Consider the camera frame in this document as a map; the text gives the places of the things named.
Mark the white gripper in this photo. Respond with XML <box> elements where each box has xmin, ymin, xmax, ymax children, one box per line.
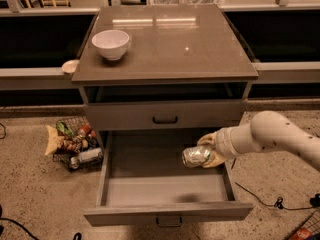
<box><xmin>197</xmin><ymin>127</ymin><xmax>238</xmax><ymax>168</ymax></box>

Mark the silver green 7up can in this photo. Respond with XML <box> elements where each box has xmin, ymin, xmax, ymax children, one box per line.
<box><xmin>182</xmin><ymin>146</ymin><xmax>211</xmax><ymax>168</ymax></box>

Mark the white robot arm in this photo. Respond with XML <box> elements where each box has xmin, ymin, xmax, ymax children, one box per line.
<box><xmin>197</xmin><ymin>111</ymin><xmax>320</xmax><ymax>170</ymax></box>

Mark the closed grey top drawer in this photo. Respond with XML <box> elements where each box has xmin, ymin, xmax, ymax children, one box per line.
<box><xmin>84</xmin><ymin>100</ymin><xmax>245</xmax><ymax>131</ymax></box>

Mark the open grey middle drawer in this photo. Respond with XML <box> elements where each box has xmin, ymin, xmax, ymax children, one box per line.
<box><xmin>84</xmin><ymin>128</ymin><xmax>253</xmax><ymax>227</ymax></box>

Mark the grey drawer cabinet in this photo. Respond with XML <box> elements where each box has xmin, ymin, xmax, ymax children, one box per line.
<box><xmin>70</xmin><ymin>3</ymin><xmax>260</xmax><ymax>142</ymax></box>

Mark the red can in corner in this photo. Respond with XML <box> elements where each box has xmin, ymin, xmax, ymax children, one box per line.
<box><xmin>289</xmin><ymin>228</ymin><xmax>312</xmax><ymax>240</ymax></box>

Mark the clear plastic bottle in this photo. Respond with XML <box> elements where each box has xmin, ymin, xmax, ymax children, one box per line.
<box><xmin>78</xmin><ymin>148</ymin><xmax>102</xmax><ymax>163</ymax></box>

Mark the white ceramic bowl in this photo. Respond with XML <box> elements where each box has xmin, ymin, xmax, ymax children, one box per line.
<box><xmin>91</xmin><ymin>30</ymin><xmax>130</xmax><ymax>61</ymax></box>

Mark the yellow chip bag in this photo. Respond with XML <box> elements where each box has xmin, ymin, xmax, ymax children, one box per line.
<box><xmin>45</xmin><ymin>125</ymin><xmax>64</xmax><ymax>156</ymax></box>

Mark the black floor cable right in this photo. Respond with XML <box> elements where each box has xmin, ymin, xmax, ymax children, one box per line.
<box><xmin>229</xmin><ymin>157</ymin><xmax>320</xmax><ymax>212</ymax></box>

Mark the black floor cable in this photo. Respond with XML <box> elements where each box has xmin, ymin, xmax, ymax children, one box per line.
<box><xmin>229</xmin><ymin>157</ymin><xmax>320</xmax><ymax>212</ymax></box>
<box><xmin>0</xmin><ymin>204</ymin><xmax>83</xmax><ymax>240</ymax></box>

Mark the wire basket bottom right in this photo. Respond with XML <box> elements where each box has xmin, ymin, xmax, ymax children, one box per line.
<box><xmin>285</xmin><ymin>210</ymin><xmax>320</xmax><ymax>240</ymax></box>

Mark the black wire basket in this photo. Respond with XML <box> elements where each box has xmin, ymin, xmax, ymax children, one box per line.
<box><xmin>53</xmin><ymin>116</ymin><xmax>103</xmax><ymax>171</ymax></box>

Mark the black floor cable left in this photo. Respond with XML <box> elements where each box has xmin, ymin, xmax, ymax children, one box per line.
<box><xmin>0</xmin><ymin>204</ymin><xmax>83</xmax><ymax>240</ymax></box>

